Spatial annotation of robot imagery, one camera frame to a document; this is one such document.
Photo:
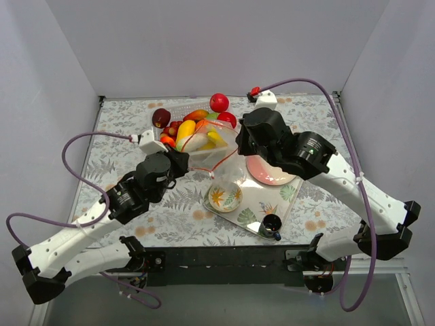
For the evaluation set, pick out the dark red apple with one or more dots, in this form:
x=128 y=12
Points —
x=161 y=118

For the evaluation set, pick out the red cherries cluster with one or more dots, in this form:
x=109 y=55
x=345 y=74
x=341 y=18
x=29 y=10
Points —
x=172 y=129

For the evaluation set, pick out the floral tablecloth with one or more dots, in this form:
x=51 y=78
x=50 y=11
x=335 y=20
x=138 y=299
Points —
x=180 y=219

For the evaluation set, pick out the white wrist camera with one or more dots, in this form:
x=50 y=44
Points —
x=262 y=98
x=147 y=143

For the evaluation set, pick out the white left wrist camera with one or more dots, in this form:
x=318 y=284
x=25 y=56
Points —
x=147 y=143

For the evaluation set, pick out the floral small bowl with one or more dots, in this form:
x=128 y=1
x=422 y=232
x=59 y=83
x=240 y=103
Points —
x=225 y=197

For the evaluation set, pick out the pink white plate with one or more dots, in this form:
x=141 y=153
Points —
x=266 y=174

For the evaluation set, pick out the green fruit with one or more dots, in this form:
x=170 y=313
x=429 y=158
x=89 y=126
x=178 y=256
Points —
x=212 y=116

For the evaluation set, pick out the orange fruit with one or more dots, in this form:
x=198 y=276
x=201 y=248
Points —
x=202 y=126

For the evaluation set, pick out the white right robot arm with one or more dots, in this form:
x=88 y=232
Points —
x=383 y=231

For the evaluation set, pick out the leaf pattern tray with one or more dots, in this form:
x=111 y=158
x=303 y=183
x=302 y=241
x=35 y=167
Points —
x=259 y=199

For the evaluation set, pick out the yellow mango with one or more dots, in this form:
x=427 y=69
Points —
x=185 y=129

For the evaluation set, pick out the dark blue cup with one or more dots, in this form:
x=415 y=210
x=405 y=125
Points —
x=270 y=227

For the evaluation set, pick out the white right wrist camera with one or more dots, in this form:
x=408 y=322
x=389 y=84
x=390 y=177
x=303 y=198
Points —
x=262 y=98

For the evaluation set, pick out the yellow banana bunch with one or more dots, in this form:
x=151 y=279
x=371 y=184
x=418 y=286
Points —
x=217 y=135

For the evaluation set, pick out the white plastic fruit basket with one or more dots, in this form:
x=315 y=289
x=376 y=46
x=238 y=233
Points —
x=178 y=112

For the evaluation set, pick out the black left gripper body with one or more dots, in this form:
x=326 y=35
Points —
x=181 y=161

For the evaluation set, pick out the yellow fruit under radish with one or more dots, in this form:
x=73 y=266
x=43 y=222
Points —
x=208 y=146

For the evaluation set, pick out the red pomegranate on basket rim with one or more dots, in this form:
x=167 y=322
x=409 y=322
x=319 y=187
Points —
x=219 y=103

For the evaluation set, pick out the white radish toy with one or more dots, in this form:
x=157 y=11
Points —
x=194 y=142

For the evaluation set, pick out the black base bar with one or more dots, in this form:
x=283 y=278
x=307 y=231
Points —
x=239 y=265

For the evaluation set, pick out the orange red mango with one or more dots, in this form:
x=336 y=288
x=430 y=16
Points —
x=196 y=115

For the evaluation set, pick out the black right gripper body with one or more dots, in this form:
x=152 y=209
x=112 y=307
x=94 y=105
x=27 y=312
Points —
x=244 y=142

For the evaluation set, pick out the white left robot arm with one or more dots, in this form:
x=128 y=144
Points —
x=49 y=267

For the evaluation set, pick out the red apple right side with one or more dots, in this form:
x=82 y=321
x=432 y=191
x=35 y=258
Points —
x=228 y=117

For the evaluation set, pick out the clear zip top bag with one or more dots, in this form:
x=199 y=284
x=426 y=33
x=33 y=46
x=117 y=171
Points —
x=214 y=163

